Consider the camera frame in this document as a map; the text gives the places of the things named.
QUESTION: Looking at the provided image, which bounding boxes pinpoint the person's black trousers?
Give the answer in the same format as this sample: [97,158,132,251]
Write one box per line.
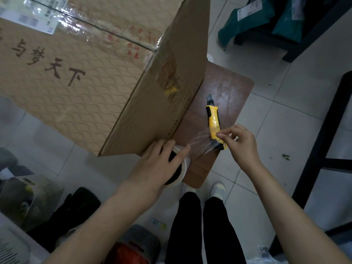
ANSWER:
[164,191,247,264]

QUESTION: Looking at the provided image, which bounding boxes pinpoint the brown wooden board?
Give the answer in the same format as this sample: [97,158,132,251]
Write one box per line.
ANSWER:
[172,60,255,189]

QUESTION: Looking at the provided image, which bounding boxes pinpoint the grey plastic basket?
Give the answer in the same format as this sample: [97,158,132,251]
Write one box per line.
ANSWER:
[104,224,161,264]

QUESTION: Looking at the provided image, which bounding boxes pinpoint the stretch film roll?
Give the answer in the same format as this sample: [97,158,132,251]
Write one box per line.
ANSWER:
[162,128,225,188]

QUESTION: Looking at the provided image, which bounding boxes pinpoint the red cloth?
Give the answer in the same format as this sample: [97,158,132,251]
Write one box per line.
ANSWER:
[106,242,150,264]

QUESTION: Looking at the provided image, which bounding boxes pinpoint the person's right forearm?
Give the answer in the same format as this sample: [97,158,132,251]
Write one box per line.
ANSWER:
[241,161,352,264]

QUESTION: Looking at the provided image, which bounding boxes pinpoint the person's right hand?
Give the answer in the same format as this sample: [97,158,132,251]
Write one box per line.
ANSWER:
[216,124,263,171]

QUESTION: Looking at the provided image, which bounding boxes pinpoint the person's right white shoe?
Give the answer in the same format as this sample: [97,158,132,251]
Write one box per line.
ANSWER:
[209,182,227,201]

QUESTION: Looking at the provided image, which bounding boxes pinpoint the loose white slatted basket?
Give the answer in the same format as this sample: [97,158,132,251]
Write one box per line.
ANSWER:
[0,174,65,231]

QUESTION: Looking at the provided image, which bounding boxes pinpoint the clear plastic bag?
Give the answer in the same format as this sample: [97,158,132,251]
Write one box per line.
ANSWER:
[247,246,278,264]

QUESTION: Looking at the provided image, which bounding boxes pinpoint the black metal table frame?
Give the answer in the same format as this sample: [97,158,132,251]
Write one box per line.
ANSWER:
[268,70,352,256]

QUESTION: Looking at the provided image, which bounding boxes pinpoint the person's left hand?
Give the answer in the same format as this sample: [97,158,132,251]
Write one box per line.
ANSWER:
[125,139,191,200]

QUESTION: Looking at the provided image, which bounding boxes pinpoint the dark shelf unit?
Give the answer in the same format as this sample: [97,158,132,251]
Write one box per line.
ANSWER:
[234,0,352,63]

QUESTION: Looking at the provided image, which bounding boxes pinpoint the yellow utility knife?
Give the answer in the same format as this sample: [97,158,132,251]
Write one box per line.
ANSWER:
[206,93,228,150]

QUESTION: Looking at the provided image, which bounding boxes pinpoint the small paper label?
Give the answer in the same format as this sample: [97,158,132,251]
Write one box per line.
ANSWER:
[150,218,168,230]

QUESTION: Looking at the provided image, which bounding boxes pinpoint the person's left forearm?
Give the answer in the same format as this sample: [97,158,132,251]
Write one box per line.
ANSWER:
[41,180,163,264]

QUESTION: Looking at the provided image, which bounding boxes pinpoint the brown cardboard box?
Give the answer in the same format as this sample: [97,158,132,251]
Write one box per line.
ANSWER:
[0,0,211,157]

